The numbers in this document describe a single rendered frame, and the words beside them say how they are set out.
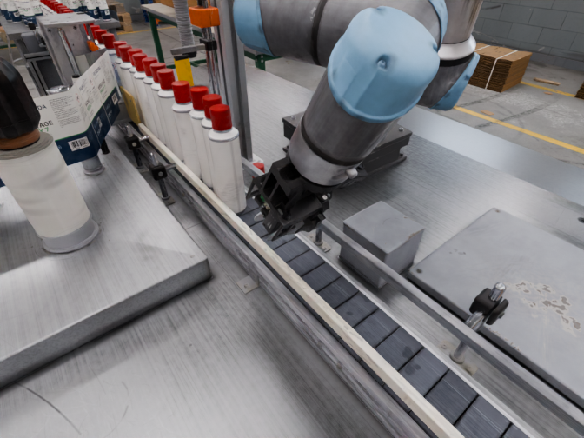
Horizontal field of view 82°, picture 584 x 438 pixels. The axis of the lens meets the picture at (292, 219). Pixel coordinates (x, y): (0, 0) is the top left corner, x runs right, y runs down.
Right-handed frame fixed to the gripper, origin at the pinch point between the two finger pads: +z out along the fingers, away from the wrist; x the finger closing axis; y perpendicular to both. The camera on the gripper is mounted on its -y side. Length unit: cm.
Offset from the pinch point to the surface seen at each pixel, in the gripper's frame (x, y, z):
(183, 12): -54, -9, 4
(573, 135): 21, -329, 96
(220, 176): -13.8, 3.5, 4.1
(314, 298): 12.5, 4.7, -5.0
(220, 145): -16.3, 2.9, -1.7
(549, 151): 21, -282, 96
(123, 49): -63, 2, 19
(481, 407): 32.8, -2.5, -12.7
